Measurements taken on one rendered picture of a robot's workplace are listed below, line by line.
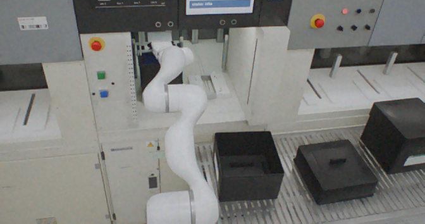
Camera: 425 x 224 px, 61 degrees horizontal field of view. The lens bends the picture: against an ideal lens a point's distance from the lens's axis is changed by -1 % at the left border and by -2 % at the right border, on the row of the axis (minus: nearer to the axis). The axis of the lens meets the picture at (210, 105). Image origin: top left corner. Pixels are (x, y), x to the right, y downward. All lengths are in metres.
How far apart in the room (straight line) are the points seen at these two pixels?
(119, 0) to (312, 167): 1.11
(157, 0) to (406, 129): 1.29
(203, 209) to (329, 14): 1.04
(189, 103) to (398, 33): 1.16
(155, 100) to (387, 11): 1.16
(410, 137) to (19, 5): 1.74
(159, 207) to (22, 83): 1.37
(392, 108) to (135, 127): 1.30
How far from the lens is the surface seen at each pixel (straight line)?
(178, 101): 1.26
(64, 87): 1.71
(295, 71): 1.84
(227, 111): 1.97
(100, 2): 1.50
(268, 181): 1.63
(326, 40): 1.81
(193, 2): 1.52
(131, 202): 2.28
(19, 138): 1.98
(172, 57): 1.32
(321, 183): 1.73
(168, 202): 1.15
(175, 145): 1.20
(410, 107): 2.11
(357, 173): 1.83
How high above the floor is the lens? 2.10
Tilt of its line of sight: 38 degrees down
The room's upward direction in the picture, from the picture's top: 4 degrees clockwise
